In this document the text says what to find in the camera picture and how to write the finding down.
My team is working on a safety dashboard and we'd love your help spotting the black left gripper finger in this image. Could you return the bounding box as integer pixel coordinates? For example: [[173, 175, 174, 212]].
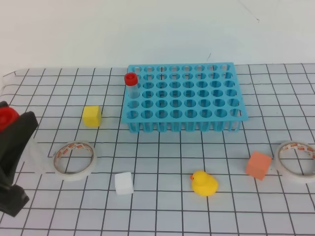
[[0, 101, 8, 109]]

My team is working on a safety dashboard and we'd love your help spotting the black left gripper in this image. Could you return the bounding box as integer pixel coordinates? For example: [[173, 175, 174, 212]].
[[0, 111, 38, 217]]

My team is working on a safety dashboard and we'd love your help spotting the red-capped clear tube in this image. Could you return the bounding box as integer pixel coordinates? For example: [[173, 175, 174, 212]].
[[0, 107, 49, 174]]

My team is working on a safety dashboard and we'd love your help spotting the white grid-pattern cloth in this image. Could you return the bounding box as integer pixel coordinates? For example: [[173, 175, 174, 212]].
[[0, 64, 315, 236]]

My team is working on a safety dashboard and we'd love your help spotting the red-capped tube in rack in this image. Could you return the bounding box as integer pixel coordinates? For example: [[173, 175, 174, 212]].
[[124, 72, 139, 99]]

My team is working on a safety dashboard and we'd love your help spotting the blue test tube rack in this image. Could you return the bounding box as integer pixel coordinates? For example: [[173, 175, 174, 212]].
[[122, 62, 248, 133]]

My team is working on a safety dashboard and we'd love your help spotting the left white tape roll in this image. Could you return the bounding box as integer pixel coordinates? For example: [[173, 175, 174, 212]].
[[53, 141, 97, 181]]

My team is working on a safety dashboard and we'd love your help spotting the white tape roll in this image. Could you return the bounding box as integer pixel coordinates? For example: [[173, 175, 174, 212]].
[[274, 141, 315, 184], [53, 141, 97, 181]]

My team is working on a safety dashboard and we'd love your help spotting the yellow foam cube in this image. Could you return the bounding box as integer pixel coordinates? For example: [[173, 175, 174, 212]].
[[82, 106, 101, 127]]

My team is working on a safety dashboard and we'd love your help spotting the white foam cube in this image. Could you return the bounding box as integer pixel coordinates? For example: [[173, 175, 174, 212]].
[[115, 172, 134, 195]]

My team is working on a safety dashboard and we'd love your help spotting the yellow rubber duck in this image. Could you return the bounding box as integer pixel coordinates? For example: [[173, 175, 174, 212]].
[[190, 170, 219, 197]]

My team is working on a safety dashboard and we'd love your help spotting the orange foam cube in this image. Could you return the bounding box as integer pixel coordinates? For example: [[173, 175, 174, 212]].
[[245, 151, 272, 180]]

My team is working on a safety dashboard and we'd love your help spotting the right white tape roll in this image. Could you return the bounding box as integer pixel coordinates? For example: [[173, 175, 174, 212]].
[[274, 141, 315, 184]]

